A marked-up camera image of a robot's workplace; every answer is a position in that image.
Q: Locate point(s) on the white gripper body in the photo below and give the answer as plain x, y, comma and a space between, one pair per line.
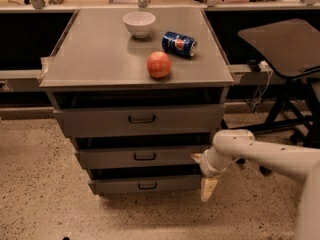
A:
208, 168

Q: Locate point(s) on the grey bottom drawer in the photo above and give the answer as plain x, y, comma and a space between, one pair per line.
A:
149, 184

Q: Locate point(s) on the grey drawer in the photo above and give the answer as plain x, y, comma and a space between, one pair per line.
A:
149, 184
139, 121
137, 157

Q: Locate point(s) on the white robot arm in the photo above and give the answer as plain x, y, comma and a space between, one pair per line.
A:
299, 163

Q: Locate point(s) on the grey top drawer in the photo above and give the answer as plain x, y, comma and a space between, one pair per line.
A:
139, 121

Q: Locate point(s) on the grey middle drawer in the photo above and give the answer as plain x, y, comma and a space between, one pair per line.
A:
137, 157

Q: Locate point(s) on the grey drawer cabinet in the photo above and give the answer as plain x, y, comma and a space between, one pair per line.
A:
100, 65

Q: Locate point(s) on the red apple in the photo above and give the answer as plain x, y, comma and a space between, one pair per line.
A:
158, 65

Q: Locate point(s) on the black office chair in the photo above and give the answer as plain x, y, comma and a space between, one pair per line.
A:
309, 92

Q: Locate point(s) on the white power strip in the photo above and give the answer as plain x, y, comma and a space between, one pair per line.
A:
263, 65

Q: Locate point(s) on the blue pepsi can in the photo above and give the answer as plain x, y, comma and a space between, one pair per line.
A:
179, 44

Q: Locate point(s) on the dark side table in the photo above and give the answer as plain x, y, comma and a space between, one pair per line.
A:
290, 49

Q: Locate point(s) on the white ceramic bowl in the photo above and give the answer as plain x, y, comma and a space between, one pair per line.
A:
139, 24

